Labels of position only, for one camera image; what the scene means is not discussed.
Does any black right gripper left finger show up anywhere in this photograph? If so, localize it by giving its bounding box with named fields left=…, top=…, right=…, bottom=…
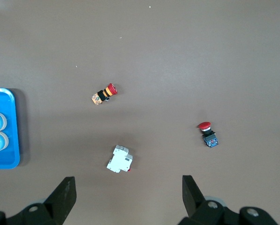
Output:
left=0, top=176, right=77, bottom=225

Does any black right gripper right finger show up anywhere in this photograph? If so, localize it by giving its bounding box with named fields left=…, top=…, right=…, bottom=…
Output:
left=177, top=175, right=278, bottom=225

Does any red mushroom push button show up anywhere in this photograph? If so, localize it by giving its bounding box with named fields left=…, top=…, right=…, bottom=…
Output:
left=197, top=121, right=220, bottom=149

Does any blue plastic tray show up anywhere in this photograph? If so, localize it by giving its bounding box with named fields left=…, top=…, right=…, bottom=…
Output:
left=0, top=88, right=21, bottom=170

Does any white circuit breaker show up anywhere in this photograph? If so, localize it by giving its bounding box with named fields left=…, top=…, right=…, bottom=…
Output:
left=106, top=144, right=134, bottom=173

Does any orange emergency stop button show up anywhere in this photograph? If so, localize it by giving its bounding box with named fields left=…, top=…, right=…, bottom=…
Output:
left=91, top=82, right=119, bottom=106

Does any brown table cover sheet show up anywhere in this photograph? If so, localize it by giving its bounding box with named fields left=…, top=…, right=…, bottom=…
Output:
left=0, top=0, right=280, bottom=225

